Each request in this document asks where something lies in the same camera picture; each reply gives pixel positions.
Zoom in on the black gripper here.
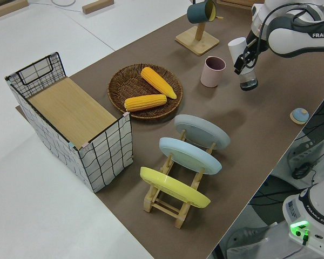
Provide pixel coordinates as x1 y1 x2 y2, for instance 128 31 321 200
233 29 269 76

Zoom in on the clear glass cup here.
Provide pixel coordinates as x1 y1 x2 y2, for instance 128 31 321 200
227 37 259 92

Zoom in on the pink mug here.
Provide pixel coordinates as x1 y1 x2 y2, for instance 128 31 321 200
200 56 227 88

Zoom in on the wooden mug tree stand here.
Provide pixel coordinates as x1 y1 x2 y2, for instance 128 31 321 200
174 0 224 57

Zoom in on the brown table mat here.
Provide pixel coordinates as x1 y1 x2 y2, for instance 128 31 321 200
15 0 324 259

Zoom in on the dark teal mug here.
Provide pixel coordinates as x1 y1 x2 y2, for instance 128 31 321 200
186 0 218 24

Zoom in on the blue bell on wooden base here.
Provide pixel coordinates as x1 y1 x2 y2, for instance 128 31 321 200
289 107 310 125

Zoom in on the grey plate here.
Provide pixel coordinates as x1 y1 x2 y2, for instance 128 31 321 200
174 114 231 152

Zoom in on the yellow corn cob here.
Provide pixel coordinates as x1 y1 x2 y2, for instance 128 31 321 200
140 66 178 100
123 94 168 113

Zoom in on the light blue plate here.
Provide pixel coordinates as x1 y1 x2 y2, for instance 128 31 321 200
158 137 223 176

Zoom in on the round brown wicker basket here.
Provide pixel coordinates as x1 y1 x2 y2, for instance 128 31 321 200
107 64 184 121

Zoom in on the yellow plate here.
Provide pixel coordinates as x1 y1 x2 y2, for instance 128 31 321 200
139 166 212 209

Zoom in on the wooden block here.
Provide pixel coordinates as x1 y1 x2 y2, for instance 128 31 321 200
0 0 29 19
82 0 115 14

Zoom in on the wooden plate rack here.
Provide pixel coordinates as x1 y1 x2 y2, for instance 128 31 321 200
143 128 218 230

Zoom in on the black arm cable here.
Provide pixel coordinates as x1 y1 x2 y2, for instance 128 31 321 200
258 4 324 68

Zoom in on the black cable coil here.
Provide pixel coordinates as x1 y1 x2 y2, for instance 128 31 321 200
291 163 314 180

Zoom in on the wire grid storage box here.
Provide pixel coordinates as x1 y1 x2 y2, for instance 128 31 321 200
4 52 133 194

